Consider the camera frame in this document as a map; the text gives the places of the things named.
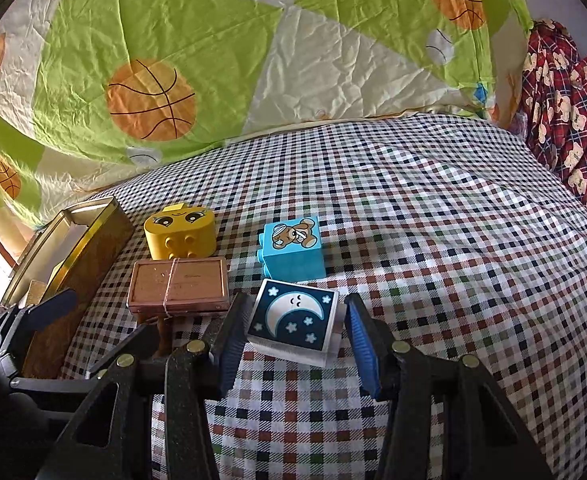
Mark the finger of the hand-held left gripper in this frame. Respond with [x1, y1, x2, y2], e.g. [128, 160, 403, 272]
[26, 290, 79, 333]

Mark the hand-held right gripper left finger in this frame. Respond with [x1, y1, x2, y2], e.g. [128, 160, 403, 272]
[38, 292, 252, 480]

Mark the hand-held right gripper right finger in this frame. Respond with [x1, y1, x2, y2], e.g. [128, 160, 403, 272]
[344, 293, 554, 480]

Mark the gold metal tin box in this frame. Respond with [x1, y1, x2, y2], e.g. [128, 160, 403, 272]
[8, 195, 137, 381]

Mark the white moon print block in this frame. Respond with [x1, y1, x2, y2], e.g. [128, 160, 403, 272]
[246, 278, 347, 368]

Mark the blue bear toy block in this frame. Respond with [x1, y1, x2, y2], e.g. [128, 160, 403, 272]
[258, 216, 327, 281]

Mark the yellow face toy block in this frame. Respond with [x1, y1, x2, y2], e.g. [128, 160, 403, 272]
[144, 203, 218, 261]

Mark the white paper liner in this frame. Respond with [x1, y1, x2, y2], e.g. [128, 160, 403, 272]
[48, 222, 89, 281]

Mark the copper brown flat box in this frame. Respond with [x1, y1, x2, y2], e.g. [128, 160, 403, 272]
[126, 256, 231, 318]

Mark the checked tablecloth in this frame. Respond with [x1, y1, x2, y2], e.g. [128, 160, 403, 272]
[58, 112, 587, 480]

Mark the red plaid bear-print garment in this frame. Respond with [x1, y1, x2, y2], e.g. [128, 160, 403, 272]
[518, 19, 587, 226]

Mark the green basketball printed sheet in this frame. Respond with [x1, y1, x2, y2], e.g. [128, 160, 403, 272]
[0, 0, 534, 231]

